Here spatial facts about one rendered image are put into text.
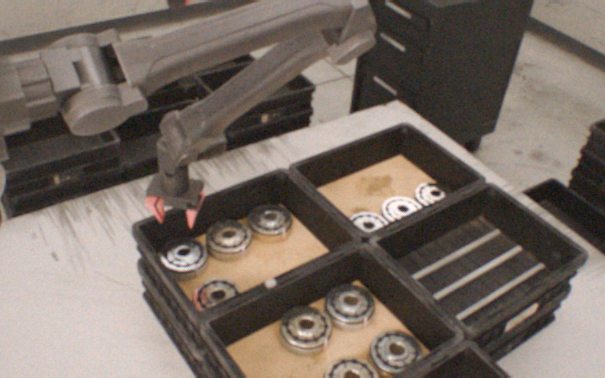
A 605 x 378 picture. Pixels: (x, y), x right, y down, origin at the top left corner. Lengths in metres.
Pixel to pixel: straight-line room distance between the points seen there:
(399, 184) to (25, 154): 1.35
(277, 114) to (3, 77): 1.79
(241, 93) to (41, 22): 3.20
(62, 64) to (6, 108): 0.09
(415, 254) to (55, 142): 1.44
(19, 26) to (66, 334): 2.88
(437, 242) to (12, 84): 1.05
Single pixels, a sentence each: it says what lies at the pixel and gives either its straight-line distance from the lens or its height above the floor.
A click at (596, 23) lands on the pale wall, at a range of 4.62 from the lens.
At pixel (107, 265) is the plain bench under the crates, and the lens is 1.61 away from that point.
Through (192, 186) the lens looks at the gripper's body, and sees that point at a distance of 1.25.
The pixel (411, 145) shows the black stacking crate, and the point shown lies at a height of 0.88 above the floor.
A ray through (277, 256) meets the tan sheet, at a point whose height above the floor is 0.83.
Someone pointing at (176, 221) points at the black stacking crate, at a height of 0.90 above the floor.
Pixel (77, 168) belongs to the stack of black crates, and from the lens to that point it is 2.20.
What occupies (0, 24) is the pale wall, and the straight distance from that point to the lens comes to 4.11.
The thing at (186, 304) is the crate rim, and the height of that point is 0.93.
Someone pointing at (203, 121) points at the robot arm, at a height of 1.25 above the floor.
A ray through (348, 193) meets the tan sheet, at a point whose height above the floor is 0.83.
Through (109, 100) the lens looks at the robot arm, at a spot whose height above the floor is 1.44.
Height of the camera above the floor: 1.84
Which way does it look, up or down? 40 degrees down
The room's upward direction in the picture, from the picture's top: 5 degrees clockwise
